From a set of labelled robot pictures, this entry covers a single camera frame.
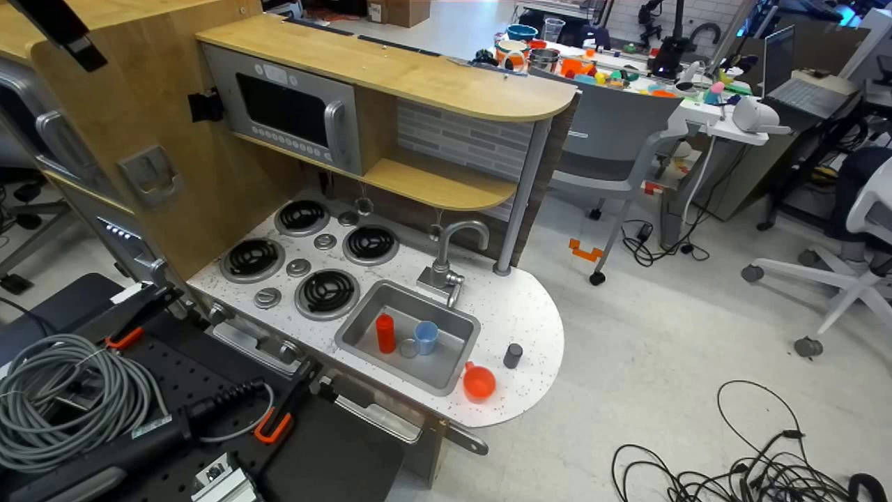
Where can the blue cup in sink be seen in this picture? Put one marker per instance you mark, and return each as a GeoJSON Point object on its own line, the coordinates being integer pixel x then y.
{"type": "Point", "coordinates": [427, 335]}

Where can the red cup in sink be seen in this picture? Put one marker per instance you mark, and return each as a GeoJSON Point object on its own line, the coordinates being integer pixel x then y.
{"type": "Point", "coordinates": [385, 333]}

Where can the small grey cup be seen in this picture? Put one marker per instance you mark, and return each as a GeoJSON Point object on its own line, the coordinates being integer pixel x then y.
{"type": "Point", "coordinates": [514, 356]}

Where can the orange cup on counter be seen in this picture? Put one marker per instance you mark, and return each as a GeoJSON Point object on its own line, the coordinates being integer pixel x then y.
{"type": "Point", "coordinates": [479, 384]}

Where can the back right stove burner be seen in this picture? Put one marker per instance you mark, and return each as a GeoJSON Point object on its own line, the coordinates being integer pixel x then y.
{"type": "Point", "coordinates": [369, 247]}

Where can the stove burner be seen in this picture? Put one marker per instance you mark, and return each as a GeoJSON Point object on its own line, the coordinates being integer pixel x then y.
{"type": "Point", "coordinates": [302, 219]}
{"type": "Point", "coordinates": [252, 261]}
{"type": "Point", "coordinates": [369, 247]}
{"type": "Point", "coordinates": [327, 293]}

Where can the grey toy sink basin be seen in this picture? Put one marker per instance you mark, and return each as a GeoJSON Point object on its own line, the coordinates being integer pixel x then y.
{"type": "Point", "coordinates": [437, 371]}

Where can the front right stove burner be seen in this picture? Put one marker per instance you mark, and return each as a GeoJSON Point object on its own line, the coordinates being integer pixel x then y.
{"type": "Point", "coordinates": [327, 293]}

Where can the back left stove burner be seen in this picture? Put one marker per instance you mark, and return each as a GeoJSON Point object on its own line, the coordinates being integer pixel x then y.
{"type": "Point", "coordinates": [302, 219]}

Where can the front left stove burner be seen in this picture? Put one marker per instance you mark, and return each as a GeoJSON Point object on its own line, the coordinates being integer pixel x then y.
{"type": "Point", "coordinates": [252, 261]}

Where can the grey office chair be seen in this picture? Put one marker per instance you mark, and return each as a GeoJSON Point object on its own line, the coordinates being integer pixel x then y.
{"type": "Point", "coordinates": [612, 147]}

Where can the toy microwave oven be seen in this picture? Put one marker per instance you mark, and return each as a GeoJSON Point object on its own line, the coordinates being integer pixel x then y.
{"type": "Point", "coordinates": [289, 106]}

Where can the cluttered white table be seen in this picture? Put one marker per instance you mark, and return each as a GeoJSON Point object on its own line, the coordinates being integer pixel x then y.
{"type": "Point", "coordinates": [706, 106]}

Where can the white office chair base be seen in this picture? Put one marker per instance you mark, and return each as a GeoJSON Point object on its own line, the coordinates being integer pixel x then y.
{"type": "Point", "coordinates": [868, 216]}

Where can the orange handled clamp right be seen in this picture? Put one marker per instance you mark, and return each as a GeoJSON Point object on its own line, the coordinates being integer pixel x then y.
{"type": "Point", "coordinates": [281, 417]}

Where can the orange handled clamp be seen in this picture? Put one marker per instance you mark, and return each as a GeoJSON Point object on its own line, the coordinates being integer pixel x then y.
{"type": "Point", "coordinates": [129, 328]}
{"type": "Point", "coordinates": [281, 417]}

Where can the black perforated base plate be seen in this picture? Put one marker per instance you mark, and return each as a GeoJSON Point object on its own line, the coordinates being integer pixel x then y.
{"type": "Point", "coordinates": [330, 455]}

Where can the orange handled clamp left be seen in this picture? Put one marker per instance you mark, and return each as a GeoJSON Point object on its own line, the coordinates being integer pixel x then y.
{"type": "Point", "coordinates": [129, 328]}

